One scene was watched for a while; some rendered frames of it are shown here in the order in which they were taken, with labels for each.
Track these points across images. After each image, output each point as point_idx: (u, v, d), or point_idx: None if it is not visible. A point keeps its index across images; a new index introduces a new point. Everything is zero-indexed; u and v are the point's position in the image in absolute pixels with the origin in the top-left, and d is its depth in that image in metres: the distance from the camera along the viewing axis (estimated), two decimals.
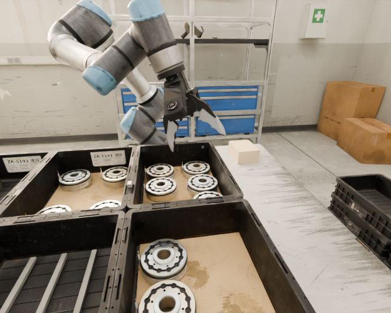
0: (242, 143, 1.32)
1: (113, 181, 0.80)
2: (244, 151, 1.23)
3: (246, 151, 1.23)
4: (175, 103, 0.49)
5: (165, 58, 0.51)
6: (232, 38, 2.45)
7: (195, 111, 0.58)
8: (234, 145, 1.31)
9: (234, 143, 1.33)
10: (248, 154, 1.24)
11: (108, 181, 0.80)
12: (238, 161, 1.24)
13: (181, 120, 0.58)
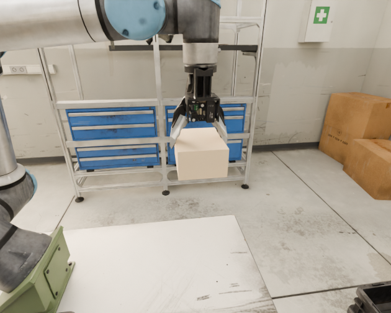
0: (198, 135, 0.62)
1: None
2: (192, 152, 0.52)
3: (195, 150, 0.53)
4: None
5: None
6: None
7: (190, 115, 0.55)
8: (180, 136, 0.61)
9: (181, 133, 0.63)
10: (202, 159, 0.54)
11: None
12: (178, 174, 0.54)
13: None
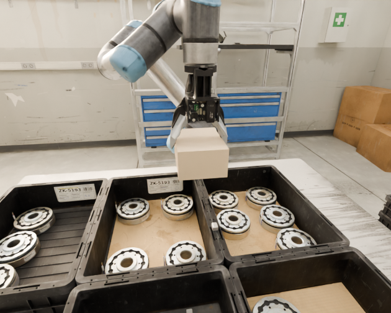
0: (198, 135, 0.62)
1: (177, 214, 0.73)
2: (192, 152, 0.52)
3: (195, 150, 0.53)
4: None
5: None
6: (256, 44, 2.38)
7: (190, 115, 0.55)
8: (180, 136, 0.61)
9: (181, 133, 0.63)
10: (202, 159, 0.54)
11: (172, 214, 0.73)
12: (178, 174, 0.54)
13: None
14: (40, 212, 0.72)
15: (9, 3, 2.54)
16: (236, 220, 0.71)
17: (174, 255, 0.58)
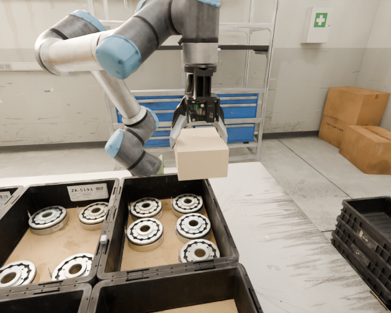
0: (198, 135, 0.62)
1: (90, 223, 0.70)
2: (192, 152, 0.52)
3: (195, 150, 0.53)
4: None
5: None
6: (231, 45, 2.35)
7: (190, 115, 0.55)
8: (180, 136, 0.61)
9: (181, 133, 0.63)
10: (202, 159, 0.54)
11: (85, 223, 0.70)
12: (178, 174, 0.54)
13: None
14: None
15: None
16: (149, 230, 0.68)
17: (64, 269, 0.55)
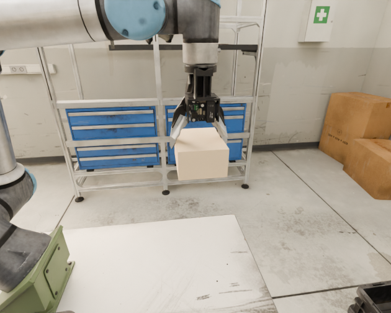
0: (198, 135, 0.62)
1: None
2: (192, 152, 0.52)
3: (195, 150, 0.53)
4: None
5: None
6: None
7: (190, 115, 0.55)
8: (180, 136, 0.61)
9: (181, 133, 0.63)
10: (202, 159, 0.54)
11: None
12: (178, 174, 0.54)
13: None
14: None
15: None
16: None
17: None
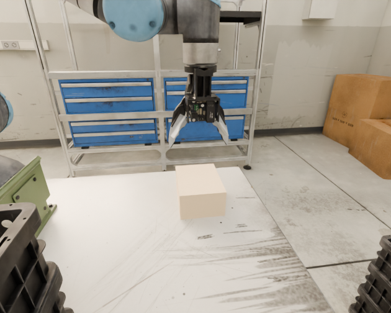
0: (198, 173, 0.67)
1: None
2: (193, 195, 0.58)
3: (195, 194, 0.58)
4: None
5: None
6: None
7: (190, 115, 0.55)
8: (182, 175, 0.66)
9: (182, 172, 0.68)
10: (201, 201, 0.59)
11: None
12: (180, 214, 0.60)
13: None
14: None
15: None
16: None
17: None
